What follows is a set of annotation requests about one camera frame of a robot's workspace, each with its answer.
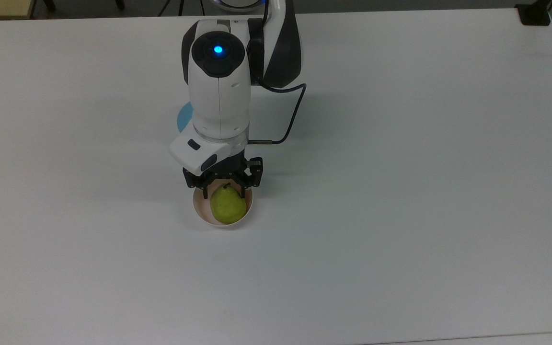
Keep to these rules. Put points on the black furniture leg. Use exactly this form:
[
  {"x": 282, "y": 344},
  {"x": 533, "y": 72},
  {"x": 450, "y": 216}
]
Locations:
[
  {"x": 120, "y": 4},
  {"x": 50, "y": 5}
]

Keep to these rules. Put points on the green pear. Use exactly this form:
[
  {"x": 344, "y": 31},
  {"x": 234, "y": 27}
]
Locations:
[{"x": 228, "y": 206}]

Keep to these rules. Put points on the pink plastic bowl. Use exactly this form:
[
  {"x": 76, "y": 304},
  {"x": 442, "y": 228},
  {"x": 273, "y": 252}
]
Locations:
[{"x": 201, "y": 211}]

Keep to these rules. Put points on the thin black tripod legs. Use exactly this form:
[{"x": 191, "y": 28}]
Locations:
[{"x": 180, "y": 7}]

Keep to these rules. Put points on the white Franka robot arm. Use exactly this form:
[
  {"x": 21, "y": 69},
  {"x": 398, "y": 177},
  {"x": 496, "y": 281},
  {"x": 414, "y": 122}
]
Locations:
[{"x": 218, "y": 96}]

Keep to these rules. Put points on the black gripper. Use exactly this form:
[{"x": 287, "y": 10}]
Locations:
[{"x": 230, "y": 171}]

